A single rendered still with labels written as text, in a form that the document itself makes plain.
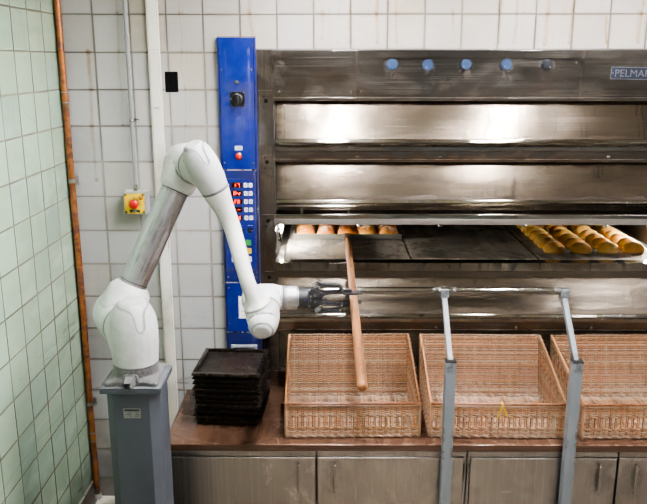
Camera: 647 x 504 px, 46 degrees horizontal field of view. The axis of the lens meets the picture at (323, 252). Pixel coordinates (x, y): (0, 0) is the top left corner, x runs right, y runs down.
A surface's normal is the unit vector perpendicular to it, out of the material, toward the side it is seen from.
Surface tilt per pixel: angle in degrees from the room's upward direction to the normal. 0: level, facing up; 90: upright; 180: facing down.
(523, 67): 90
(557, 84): 90
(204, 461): 91
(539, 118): 70
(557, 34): 90
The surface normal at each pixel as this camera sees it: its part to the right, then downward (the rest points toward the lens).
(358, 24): 0.00, 0.25
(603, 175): 0.03, -0.11
